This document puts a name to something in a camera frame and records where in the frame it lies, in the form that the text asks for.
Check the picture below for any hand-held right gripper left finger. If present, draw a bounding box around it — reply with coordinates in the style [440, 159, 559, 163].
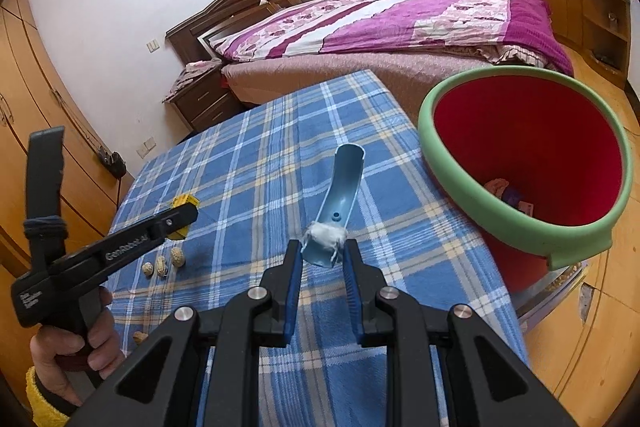
[65, 239, 305, 427]

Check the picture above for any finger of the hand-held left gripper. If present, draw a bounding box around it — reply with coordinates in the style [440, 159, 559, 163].
[149, 204, 199, 242]

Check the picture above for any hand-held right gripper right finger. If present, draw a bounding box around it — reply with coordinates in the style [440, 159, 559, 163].
[341, 239, 559, 427]

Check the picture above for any small yellow box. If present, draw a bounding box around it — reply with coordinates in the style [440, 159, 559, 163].
[169, 194, 201, 241]

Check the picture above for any white tissue wad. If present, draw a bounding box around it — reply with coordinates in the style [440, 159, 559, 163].
[303, 221, 347, 253]

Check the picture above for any blue curved plastic piece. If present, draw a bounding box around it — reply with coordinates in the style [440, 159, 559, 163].
[302, 144, 366, 268]

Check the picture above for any red bucket with green rim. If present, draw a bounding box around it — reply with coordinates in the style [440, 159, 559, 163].
[417, 65, 634, 296]

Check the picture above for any person's left hand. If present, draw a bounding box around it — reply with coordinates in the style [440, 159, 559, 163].
[29, 287, 126, 408]

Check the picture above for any small black bag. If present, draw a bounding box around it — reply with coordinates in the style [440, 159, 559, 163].
[97, 145, 126, 178]

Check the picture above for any blue plaid tablecloth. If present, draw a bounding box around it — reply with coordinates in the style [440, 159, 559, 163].
[107, 69, 531, 427]

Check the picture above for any wooden nightstand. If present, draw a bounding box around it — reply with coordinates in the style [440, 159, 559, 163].
[172, 69, 246, 133]

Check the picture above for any floral cloth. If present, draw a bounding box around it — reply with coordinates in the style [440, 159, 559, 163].
[160, 59, 224, 104]

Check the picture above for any dark framed white board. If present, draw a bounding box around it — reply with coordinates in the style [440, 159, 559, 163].
[197, 0, 281, 58]

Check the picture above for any wooden wardrobe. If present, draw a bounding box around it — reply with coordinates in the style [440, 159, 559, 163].
[0, 0, 136, 389]

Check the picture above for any pink bedspread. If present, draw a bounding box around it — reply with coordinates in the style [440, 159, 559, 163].
[219, 49, 502, 108]

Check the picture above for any stack of magazines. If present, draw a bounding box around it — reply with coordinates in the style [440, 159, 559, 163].
[514, 264, 591, 319]

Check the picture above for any bed with purple quilt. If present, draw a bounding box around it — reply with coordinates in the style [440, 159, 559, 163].
[207, 0, 575, 77]

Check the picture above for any striped ruffled bedsheet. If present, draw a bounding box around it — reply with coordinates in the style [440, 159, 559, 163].
[494, 46, 527, 64]

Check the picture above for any wooden corner shelf unit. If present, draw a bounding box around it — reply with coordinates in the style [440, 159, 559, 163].
[579, 0, 632, 90]

